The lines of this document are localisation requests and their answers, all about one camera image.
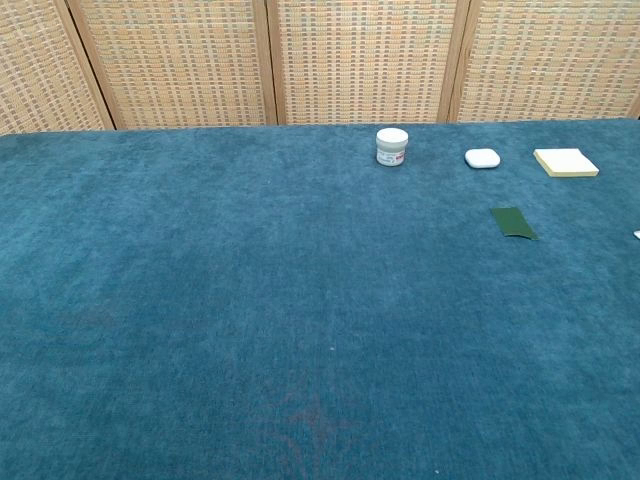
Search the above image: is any dark green card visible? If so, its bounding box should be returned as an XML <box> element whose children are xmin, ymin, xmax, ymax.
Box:
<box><xmin>489</xmin><ymin>206</ymin><xmax>540</xmax><ymax>242</ymax></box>

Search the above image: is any white square flat box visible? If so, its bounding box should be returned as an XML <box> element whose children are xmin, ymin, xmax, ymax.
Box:
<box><xmin>532</xmin><ymin>147</ymin><xmax>600</xmax><ymax>178</ymax></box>

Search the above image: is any blue fleece table cloth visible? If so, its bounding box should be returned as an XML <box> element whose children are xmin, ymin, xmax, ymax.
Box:
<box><xmin>0</xmin><ymin>117</ymin><xmax>640</xmax><ymax>480</ymax></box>

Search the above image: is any white round jar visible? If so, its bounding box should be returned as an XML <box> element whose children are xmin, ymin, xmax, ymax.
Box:
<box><xmin>375</xmin><ymin>127</ymin><xmax>410</xmax><ymax>166</ymax></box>

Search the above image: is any woven folding screen panel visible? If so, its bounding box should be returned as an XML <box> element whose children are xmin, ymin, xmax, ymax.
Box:
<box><xmin>0</xmin><ymin>0</ymin><xmax>117</xmax><ymax>136</ymax></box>
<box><xmin>66</xmin><ymin>0</ymin><xmax>279</xmax><ymax>131</ymax></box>
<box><xmin>448</xmin><ymin>0</ymin><xmax>640</xmax><ymax>124</ymax></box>
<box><xmin>265</xmin><ymin>0</ymin><xmax>472</xmax><ymax>126</ymax></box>

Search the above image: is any white earbuds case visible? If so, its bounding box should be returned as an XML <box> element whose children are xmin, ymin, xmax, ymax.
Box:
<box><xmin>464</xmin><ymin>148</ymin><xmax>502</xmax><ymax>170</ymax></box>

